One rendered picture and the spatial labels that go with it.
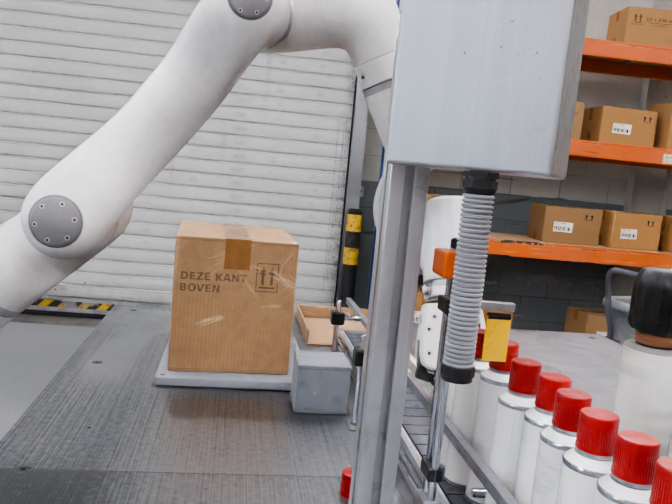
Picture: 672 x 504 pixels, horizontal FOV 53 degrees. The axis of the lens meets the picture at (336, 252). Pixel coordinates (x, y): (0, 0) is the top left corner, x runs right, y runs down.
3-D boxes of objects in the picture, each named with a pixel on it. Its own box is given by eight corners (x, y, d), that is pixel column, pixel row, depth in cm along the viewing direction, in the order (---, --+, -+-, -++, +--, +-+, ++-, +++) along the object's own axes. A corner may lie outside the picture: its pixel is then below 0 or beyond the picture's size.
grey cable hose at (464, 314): (478, 386, 67) (505, 173, 65) (444, 385, 67) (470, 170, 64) (467, 375, 71) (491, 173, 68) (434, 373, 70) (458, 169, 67)
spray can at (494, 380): (514, 508, 84) (536, 347, 81) (476, 511, 82) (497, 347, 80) (493, 488, 89) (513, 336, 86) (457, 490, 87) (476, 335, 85)
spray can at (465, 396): (491, 487, 89) (511, 335, 87) (458, 492, 87) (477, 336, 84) (468, 470, 94) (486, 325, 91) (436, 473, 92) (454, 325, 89)
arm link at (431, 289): (429, 277, 99) (429, 297, 98) (487, 281, 100) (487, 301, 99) (413, 286, 107) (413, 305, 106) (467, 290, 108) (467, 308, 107)
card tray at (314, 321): (406, 350, 174) (408, 335, 174) (306, 345, 170) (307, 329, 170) (382, 322, 204) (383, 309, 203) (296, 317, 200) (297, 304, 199)
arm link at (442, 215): (407, 282, 104) (457, 276, 98) (408, 200, 107) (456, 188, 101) (441, 290, 110) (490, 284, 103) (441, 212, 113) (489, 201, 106)
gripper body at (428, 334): (425, 291, 99) (424, 369, 96) (492, 296, 100) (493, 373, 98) (411, 299, 106) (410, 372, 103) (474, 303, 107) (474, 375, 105)
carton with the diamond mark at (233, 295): (288, 375, 138) (299, 243, 135) (167, 371, 133) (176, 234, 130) (273, 336, 167) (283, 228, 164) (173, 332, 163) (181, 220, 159)
